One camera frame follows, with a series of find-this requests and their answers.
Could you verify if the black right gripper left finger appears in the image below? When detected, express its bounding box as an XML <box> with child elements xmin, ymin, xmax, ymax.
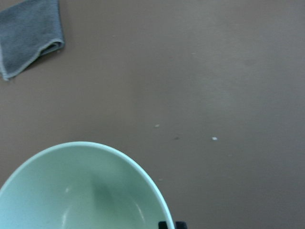
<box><xmin>158</xmin><ymin>221</ymin><xmax>167</xmax><ymax>229</ymax></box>

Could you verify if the mint green bowl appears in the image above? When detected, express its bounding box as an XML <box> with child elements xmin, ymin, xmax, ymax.
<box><xmin>0</xmin><ymin>142</ymin><xmax>175</xmax><ymax>229</ymax></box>

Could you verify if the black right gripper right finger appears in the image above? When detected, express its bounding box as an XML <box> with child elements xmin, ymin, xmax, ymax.
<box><xmin>175</xmin><ymin>221</ymin><xmax>187</xmax><ymax>229</ymax></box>

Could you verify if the grey folded cloth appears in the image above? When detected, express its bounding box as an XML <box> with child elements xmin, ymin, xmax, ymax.
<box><xmin>0</xmin><ymin>0</ymin><xmax>65</xmax><ymax>81</ymax></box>

